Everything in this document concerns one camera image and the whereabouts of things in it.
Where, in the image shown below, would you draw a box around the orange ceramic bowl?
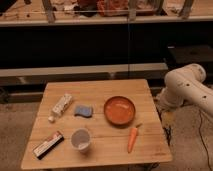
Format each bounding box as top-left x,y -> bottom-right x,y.
104,96 -> 136,126

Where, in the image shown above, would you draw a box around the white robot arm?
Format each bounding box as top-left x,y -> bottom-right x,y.
158,64 -> 213,118

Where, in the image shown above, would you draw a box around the blue sponge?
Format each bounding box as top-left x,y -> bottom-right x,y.
74,105 -> 93,118

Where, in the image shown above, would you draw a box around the white toothpaste tube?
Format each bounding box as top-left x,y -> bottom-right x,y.
48,93 -> 73,123

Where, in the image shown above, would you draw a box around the wooden table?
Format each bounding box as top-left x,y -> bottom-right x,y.
21,79 -> 172,170

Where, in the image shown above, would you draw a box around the orange carrot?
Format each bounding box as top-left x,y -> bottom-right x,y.
127,123 -> 142,153

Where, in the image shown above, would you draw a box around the white plastic cup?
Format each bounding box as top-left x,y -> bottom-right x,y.
71,128 -> 91,154

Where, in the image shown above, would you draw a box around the black box in background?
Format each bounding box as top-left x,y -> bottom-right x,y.
167,45 -> 213,73

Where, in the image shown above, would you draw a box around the red object on shelf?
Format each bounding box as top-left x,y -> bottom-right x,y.
97,0 -> 128,16

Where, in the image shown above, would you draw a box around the black red flat box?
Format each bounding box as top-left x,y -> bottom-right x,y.
33,131 -> 64,160

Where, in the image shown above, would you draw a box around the black cable on floor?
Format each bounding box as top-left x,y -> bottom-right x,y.
197,110 -> 213,171

